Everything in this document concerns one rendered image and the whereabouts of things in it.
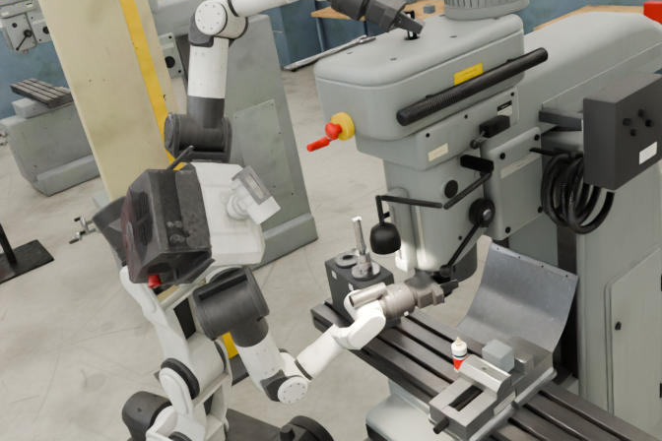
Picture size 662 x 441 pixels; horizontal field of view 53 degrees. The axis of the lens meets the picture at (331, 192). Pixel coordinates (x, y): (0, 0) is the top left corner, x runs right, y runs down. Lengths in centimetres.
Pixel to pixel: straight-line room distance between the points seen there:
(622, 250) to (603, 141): 62
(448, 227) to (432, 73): 40
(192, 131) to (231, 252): 31
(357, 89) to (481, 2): 40
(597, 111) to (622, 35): 50
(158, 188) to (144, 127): 159
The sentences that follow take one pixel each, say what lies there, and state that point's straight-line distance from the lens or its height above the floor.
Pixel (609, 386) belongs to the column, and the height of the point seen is 69.
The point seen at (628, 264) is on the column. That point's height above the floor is 107.
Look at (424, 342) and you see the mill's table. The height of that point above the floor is 96.
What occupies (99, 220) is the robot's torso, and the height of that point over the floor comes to 153.
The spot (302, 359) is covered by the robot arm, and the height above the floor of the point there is 117.
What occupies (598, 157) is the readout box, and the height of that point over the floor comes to 159.
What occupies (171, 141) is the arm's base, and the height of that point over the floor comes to 175.
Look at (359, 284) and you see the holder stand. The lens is 200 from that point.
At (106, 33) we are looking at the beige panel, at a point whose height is 182.
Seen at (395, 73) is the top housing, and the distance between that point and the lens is 134.
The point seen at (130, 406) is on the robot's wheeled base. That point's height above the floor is 75.
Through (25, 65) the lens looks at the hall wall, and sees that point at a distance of 1040.
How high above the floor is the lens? 225
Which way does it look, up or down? 25 degrees down
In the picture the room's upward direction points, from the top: 11 degrees counter-clockwise
